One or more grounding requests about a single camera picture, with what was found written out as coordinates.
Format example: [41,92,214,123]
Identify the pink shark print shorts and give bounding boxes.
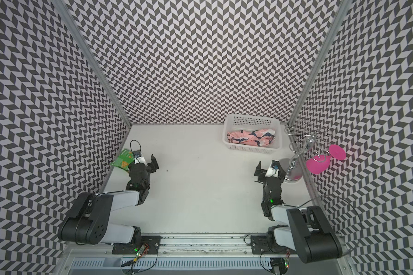
[227,128,276,147]

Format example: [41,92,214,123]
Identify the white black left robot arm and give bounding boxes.
[57,155,159,248]

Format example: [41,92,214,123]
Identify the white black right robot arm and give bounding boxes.
[254,160,343,264]

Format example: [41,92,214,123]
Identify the green snack packet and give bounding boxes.
[110,149,135,171]

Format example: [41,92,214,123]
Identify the chrome glass holder stand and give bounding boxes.
[279,125,333,182]

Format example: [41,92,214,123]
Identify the pink plastic wine glass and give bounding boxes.
[306,144,346,175]

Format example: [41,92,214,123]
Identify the white plastic perforated basket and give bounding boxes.
[223,114,282,154]

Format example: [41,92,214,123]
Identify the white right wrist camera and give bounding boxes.
[265,161,281,178]

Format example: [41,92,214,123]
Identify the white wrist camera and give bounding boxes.
[134,155,147,165]
[265,161,281,178]

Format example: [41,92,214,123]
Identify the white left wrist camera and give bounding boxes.
[134,155,147,165]

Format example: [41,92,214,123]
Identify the black left camera cable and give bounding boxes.
[129,139,142,158]

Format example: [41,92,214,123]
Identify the aluminium front rail frame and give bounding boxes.
[53,234,357,275]

